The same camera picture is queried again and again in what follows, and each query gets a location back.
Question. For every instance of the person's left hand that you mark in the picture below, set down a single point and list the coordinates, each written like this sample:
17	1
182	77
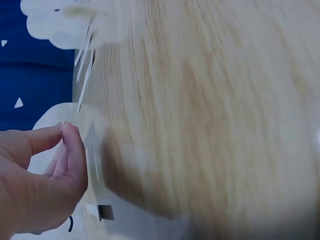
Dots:
32	197

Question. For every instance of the person's left thumb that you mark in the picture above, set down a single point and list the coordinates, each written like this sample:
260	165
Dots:
35	141

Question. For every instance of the bunch of scattered toothpicks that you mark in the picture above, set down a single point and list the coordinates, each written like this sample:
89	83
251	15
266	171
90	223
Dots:
85	77

